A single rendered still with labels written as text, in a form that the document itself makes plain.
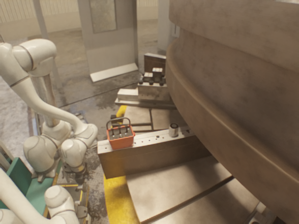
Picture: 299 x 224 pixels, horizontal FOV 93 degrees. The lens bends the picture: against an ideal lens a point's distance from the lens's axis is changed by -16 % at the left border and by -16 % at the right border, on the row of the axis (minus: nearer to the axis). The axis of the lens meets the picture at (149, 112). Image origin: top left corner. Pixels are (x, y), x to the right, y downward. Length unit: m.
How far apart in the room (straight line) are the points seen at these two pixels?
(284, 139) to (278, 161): 0.11
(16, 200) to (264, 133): 1.07
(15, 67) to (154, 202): 1.33
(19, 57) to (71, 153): 0.53
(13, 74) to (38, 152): 0.52
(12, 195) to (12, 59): 0.54
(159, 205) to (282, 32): 1.37
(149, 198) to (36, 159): 0.92
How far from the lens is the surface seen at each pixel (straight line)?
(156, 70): 2.26
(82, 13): 3.90
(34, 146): 1.17
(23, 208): 0.67
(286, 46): 0.73
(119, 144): 1.30
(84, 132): 1.03
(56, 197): 0.79
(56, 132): 1.23
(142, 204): 1.50
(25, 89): 0.88
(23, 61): 0.89
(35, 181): 1.35
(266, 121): 0.97
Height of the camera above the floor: 1.69
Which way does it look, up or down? 36 degrees down
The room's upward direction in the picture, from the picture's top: straight up
